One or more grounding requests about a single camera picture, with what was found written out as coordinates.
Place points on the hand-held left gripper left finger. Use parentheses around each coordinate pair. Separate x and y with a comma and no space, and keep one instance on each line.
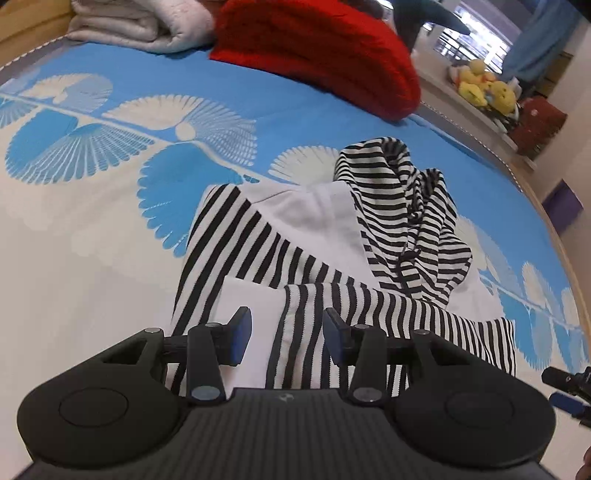
(241,334)

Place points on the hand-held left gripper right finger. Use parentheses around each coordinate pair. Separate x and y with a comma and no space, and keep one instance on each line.
(333,336)

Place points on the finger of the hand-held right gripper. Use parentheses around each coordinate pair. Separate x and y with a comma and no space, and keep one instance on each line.
(559,377)
(568,404)

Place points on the black white striped shirt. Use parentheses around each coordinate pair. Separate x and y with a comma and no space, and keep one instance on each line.
(318,240)

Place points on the purple box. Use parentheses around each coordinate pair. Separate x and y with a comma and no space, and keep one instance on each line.
(563,207)

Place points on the blue white printed bed sheet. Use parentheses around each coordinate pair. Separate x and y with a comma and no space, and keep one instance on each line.
(101,194)

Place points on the white window ledge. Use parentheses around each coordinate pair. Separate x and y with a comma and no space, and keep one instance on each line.
(457,115)

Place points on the red bag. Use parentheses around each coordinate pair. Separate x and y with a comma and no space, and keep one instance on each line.
(538,124)

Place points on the red knit blanket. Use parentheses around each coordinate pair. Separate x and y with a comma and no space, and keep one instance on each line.
(318,50)

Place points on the yellow plush toy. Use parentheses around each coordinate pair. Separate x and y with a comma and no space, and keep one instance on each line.
(473,83)
(503,94)

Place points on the white folded blanket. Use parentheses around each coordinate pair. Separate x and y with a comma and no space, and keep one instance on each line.
(138,23)

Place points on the teal plush toy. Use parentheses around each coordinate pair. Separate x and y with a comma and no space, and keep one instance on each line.
(429,16)

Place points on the blue curtain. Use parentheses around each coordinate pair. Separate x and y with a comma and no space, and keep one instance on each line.
(538,37)

